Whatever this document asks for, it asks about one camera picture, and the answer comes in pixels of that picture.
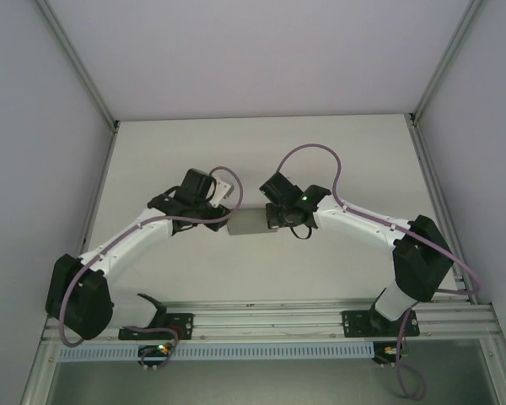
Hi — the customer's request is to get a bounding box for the grey paper box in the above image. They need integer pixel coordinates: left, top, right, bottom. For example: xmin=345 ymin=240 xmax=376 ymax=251
xmin=227 ymin=208 xmax=279 ymax=237

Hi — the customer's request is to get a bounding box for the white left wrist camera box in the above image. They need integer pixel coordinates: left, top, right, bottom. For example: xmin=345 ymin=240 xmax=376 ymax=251
xmin=212 ymin=178 xmax=236 ymax=208

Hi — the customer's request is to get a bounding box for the aluminium frame post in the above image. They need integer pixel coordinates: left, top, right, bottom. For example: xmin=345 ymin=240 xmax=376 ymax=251
xmin=36 ymin=0 xmax=120 ymax=127
xmin=407 ymin=0 xmax=488 ymax=127

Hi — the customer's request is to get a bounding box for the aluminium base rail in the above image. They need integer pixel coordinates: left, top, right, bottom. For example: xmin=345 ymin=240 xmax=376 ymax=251
xmin=41 ymin=296 xmax=501 ymax=343

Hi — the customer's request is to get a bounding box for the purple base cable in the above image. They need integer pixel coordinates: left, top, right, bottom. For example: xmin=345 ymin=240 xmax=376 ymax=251
xmin=121 ymin=323 xmax=181 ymax=373
xmin=394 ymin=311 xmax=428 ymax=401

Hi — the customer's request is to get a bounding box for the black electronics board with LED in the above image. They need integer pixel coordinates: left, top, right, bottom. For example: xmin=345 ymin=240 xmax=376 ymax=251
xmin=137 ymin=343 xmax=175 ymax=360
xmin=373 ymin=341 xmax=410 ymax=365

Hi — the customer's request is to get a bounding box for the aluminium side rail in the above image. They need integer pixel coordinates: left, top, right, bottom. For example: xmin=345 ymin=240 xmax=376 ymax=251
xmin=407 ymin=121 xmax=478 ymax=305
xmin=82 ymin=121 xmax=120 ymax=252

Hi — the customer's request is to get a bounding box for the grey metal panel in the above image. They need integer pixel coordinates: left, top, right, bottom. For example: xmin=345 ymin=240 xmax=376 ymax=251
xmin=46 ymin=358 xmax=497 ymax=405

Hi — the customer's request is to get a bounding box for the slotted light blue cable duct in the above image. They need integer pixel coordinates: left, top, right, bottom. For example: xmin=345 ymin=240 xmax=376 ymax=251
xmin=57 ymin=342 xmax=374 ymax=362

